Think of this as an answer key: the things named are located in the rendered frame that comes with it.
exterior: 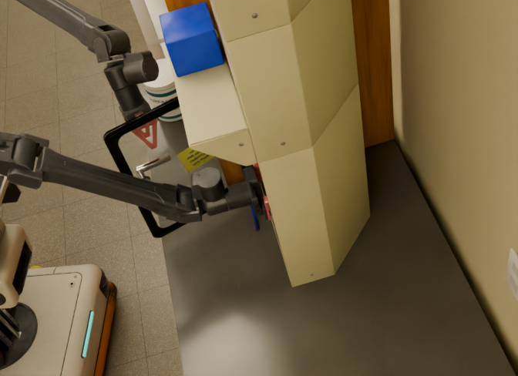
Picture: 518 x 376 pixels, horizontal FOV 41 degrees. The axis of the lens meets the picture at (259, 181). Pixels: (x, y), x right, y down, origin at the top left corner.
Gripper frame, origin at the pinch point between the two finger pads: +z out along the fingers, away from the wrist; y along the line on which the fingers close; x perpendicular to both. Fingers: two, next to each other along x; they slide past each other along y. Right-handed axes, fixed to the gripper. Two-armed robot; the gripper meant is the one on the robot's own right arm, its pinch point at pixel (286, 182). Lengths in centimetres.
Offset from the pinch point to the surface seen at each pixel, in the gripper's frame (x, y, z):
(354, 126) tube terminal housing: -15.2, -2.8, 16.5
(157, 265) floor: 118, 73, -53
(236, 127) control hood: -34.6, -13.1, -9.0
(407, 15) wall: -23.5, 19.0, 36.7
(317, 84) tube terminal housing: -37.5, -10.8, 7.6
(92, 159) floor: 119, 148, -76
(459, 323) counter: 21, -36, 29
